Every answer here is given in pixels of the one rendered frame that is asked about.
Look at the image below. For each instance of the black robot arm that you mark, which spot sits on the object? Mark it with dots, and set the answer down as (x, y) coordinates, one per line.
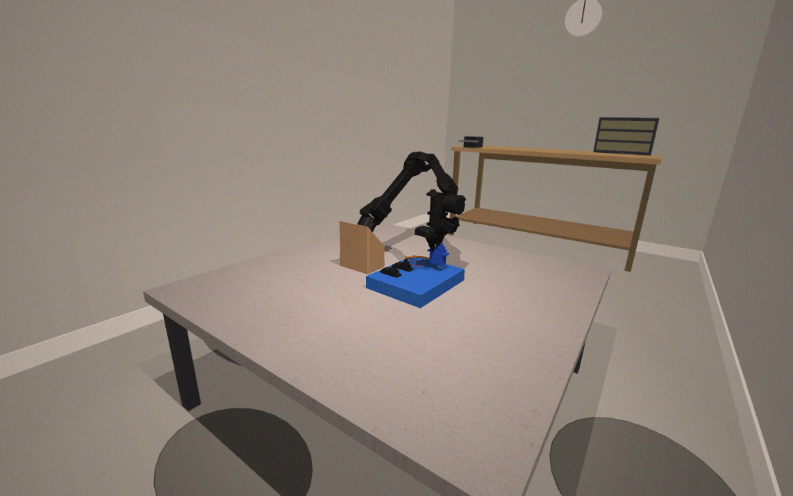
(447, 200)

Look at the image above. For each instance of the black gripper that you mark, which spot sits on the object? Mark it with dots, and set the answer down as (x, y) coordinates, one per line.
(432, 235)

